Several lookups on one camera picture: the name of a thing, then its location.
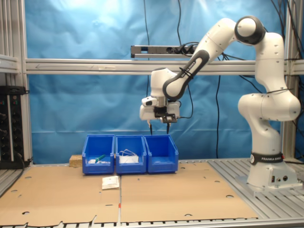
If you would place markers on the white printed gauze packet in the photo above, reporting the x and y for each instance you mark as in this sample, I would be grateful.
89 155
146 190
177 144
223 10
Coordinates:
110 183

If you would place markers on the pale surgical face mask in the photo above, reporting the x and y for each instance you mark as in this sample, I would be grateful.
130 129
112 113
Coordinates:
128 159

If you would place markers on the blue plastic storage bin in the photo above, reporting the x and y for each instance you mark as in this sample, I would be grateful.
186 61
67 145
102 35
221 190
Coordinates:
130 169
161 167
98 169

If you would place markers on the green syringe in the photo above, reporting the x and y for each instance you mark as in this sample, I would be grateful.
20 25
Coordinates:
101 157

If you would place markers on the brown cardboard sheet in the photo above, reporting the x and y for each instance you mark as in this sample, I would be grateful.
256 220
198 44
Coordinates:
59 190
178 194

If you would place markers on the long white printed packet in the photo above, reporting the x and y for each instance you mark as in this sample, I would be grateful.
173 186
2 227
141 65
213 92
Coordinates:
91 162

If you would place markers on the chipboard wooden board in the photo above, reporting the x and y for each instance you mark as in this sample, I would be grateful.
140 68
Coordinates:
76 161

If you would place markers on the black socket rack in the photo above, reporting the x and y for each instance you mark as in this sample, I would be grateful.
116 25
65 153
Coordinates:
14 133

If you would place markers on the horizontal aluminium frame beam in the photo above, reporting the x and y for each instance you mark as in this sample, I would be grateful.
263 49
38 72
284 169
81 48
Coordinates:
95 67

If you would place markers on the aluminium frame post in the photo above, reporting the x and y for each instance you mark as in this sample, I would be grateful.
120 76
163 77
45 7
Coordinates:
288 140
16 35

